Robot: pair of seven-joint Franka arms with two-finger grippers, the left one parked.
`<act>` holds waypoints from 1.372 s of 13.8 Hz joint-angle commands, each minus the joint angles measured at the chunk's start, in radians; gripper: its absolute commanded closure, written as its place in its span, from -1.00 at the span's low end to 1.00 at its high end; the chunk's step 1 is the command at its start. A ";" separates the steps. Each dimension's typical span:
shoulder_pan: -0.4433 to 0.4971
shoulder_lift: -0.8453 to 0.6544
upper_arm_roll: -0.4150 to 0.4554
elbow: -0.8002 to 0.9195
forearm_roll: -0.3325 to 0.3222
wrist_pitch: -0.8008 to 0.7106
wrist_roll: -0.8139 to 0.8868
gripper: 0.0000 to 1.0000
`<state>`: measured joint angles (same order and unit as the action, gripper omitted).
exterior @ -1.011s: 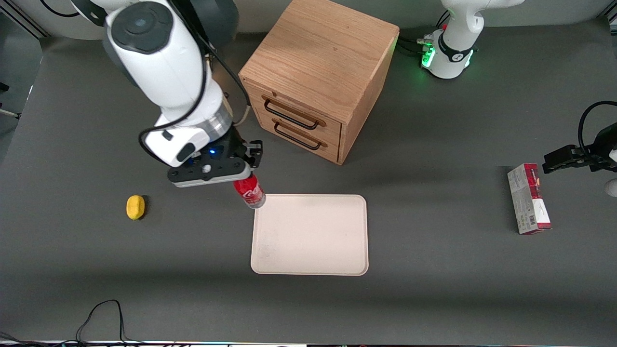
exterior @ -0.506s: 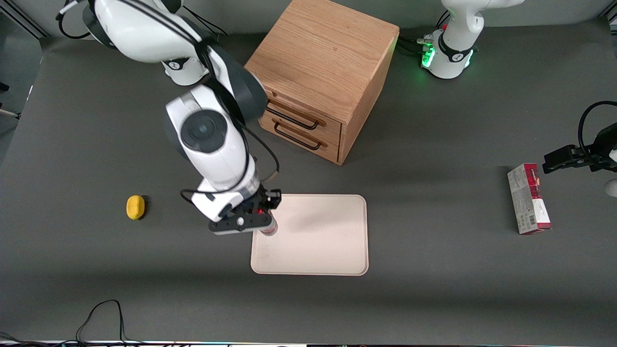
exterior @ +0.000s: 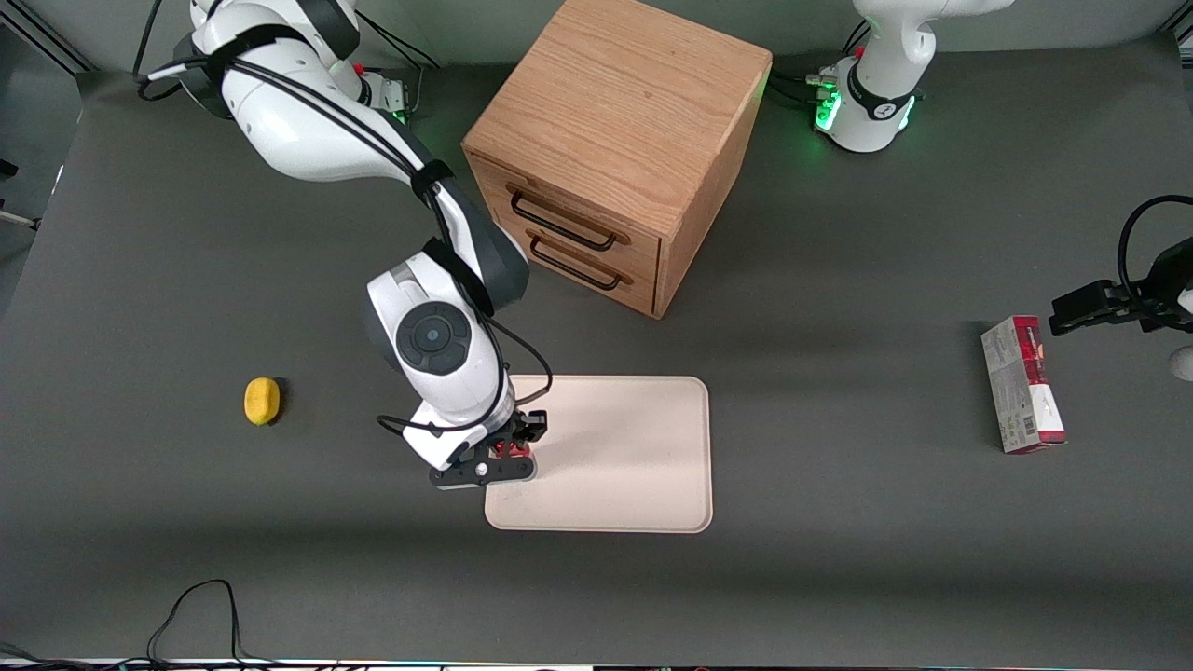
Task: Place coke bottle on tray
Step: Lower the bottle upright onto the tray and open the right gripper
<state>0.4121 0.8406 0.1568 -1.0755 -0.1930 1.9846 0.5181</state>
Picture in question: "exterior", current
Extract yellow lemon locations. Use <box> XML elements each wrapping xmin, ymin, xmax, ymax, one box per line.
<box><xmin>244</xmin><ymin>377</ymin><xmax>281</xmax><ymax>427</ymax></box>

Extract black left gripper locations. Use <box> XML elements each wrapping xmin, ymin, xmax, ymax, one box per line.
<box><xmin>1049</xmin><ymin>238</ymin><xmax>1193</xmax><ymax>338</ymax></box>

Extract red and white carton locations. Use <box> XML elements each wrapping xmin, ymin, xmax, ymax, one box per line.
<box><xmin>980</xmin><ymin>315</ymin><xmax>1068</xmax><ymax>455</ymax></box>

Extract black looped gripper cable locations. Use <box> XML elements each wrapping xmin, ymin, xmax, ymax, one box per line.
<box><xmin>1117</xmin><ymin>194</ymin><xmax>1193</xmax><ymax>304</ymax></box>

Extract wooden drawer front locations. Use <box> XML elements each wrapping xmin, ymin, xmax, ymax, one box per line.
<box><xmin>469</xmin><ymin>152</ymin><xmax>663</xmax><ymax>282</ymax></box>
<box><xmin>499</xmin><ymin>224</ymin><xmax>659</xmax><ymax>316</ymax></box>

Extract black drawer handle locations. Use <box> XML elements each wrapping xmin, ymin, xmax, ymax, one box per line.
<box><xmin>528</xmin><ymin>233</ymin><xmax>624</xmax><ymax>291</ymax></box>
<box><xmin>508</xmin><ymin>184</ymin><xmax>618</xmax><ymax>253</ymax></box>

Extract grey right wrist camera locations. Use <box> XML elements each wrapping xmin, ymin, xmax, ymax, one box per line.
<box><xmin>429</xmin><ymin>455</ymin><xmax>539</xmax><ymax>491</ymax></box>

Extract white rectangular tray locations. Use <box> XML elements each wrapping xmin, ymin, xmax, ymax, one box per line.
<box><xmin>485</xmin><ymin>375</ymin><xmax>714</xmax><ymax>534</ymax></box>

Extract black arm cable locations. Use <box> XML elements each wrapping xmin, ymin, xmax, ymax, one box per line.
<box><xmin>138</xmin><ymin>56</ymin><xmax>555</xmax><ymax>441</ymax></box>

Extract black base cables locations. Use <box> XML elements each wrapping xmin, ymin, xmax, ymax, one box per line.
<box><xmin>354</xmin><ymin>9</ymin><xmax>441</xmax><ymax>74</ymax></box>
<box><xmin>769</xmin><ymin>70</ymin><xmax>837</xmax><ymax>110</ymax></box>

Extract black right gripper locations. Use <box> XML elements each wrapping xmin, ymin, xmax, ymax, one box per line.
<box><xmin>475</xmin><ymin>410</ymin><xmax>549</xmax><ymax>461</ymax></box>

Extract aluminium frame bar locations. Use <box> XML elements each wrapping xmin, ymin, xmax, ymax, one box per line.
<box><xmin>0</xmin><ymin>0</ymin><xmax>94</xmax><ymax>75</ymax></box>

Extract wooden drawer cabinet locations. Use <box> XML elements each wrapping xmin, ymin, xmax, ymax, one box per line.
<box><xmin>461</xmin><ymin>0</ymin><xmax>773</xmax><ymax>320</ymax></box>

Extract black cable on table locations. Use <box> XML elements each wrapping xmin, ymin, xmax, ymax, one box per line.
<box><xmin>144</xmin><ymin>578</ymin><xmax>248</xmax><ymax>668</ymax></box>

